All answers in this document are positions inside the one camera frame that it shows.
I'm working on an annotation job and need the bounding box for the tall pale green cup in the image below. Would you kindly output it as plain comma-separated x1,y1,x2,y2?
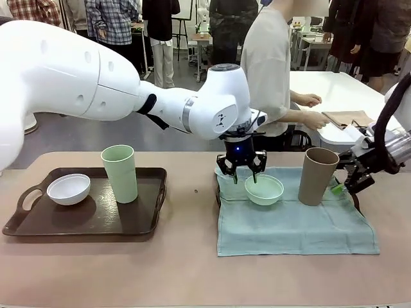
100,144,139,204

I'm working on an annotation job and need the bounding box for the white round bowl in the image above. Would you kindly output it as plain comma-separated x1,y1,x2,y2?
46,173,91,207

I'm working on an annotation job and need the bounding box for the grey background desk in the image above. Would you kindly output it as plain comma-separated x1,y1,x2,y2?
188,31,213,76
298,30,333,72

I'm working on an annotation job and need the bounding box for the tall brown cup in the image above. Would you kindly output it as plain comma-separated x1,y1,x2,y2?
297,147,340,207

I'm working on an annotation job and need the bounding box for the black easel stand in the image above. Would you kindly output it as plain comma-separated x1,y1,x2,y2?
172,15,191,62

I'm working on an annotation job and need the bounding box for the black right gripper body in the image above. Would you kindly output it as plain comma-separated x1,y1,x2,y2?
360,144,388,177

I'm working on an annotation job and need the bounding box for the person in beige shirt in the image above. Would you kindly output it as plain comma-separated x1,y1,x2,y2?
240,0,329,151

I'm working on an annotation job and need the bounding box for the pale green bowl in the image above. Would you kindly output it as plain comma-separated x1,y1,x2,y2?
244,175,285,206

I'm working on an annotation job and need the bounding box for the black left arm cable strap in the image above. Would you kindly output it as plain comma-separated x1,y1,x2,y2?
136,93,170,131

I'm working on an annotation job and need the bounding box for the person's left hand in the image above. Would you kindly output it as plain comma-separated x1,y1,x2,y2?
300,93,322,108

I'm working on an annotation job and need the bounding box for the white round pedestal base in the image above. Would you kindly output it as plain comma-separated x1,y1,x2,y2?
23,112,40,135

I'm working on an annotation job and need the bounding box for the teal cloth mat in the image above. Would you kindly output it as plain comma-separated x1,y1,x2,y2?
214,166,381,257

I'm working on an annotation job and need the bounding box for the person in black top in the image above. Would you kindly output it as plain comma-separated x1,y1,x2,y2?
142,0,181,90

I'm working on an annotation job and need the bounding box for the person's right hand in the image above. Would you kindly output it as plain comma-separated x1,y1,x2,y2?
303,112,330,131

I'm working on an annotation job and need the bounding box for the person in blue plaid shirt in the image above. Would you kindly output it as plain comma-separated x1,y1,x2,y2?
84,0,142,46

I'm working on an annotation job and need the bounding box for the person in camouflage jacket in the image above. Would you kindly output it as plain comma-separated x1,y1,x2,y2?
207,0,258,69

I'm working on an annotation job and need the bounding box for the white side table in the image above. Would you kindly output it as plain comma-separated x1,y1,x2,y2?
288,71,398,145

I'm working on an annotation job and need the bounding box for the black right arm cable sleeve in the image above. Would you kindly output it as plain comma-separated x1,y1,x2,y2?
373,81,408,175

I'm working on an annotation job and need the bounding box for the person in dark coat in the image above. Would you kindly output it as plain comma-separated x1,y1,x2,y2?
326,0,404,87

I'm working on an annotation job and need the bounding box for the black green plastic stool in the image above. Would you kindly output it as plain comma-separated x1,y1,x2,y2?
282,127,313,152

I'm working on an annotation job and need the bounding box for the person's right forearm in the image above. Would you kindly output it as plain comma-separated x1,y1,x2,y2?
282,108,309,125

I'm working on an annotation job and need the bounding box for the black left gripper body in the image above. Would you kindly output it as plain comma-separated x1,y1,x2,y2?
223,134,257,166

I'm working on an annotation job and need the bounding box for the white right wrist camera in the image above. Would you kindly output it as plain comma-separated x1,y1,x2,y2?
344,125,375,150

